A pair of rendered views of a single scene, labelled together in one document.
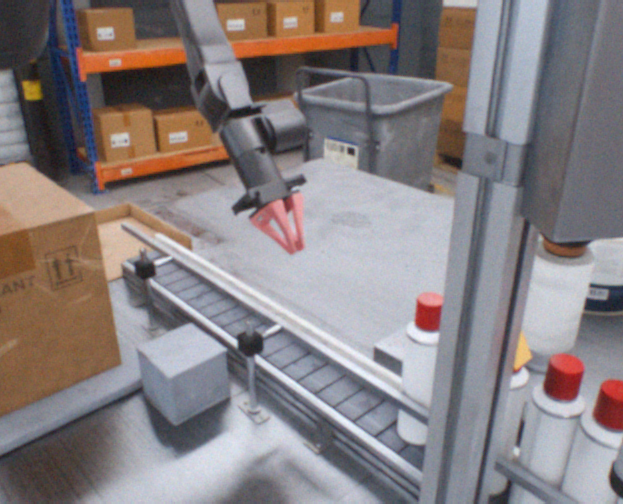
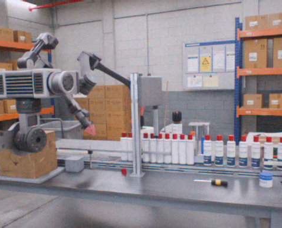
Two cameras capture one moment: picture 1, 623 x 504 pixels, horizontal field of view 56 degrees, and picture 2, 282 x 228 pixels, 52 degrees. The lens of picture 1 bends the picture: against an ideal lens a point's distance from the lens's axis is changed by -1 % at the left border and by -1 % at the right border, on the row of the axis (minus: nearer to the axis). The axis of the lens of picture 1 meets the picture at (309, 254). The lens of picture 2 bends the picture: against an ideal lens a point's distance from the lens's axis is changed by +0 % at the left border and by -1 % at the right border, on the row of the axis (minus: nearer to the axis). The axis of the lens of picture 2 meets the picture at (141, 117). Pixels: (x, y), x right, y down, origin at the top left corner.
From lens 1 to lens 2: 1.48 m
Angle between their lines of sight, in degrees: 34
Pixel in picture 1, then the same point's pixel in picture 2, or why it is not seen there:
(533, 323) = not seen: hidden behind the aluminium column
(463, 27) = (81, 104)
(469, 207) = (133, 107)
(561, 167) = (141, 100)
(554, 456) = (147, 147)
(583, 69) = (141, 91)
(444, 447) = (135, 139)
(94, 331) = (53, 158)
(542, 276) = not seen: hidden behind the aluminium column
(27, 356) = (44, 162)
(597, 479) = (153, 146)
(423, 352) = (124, 141)
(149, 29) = not seen: outside the picture
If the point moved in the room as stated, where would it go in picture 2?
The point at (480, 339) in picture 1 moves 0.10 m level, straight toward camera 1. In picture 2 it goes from (136, 121) to (139, 123)
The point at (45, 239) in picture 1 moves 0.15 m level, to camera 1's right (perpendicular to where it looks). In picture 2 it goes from (48, 136) to (70, 133)
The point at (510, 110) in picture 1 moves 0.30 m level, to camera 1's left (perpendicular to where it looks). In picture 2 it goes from (135, 96) to (90, 98)
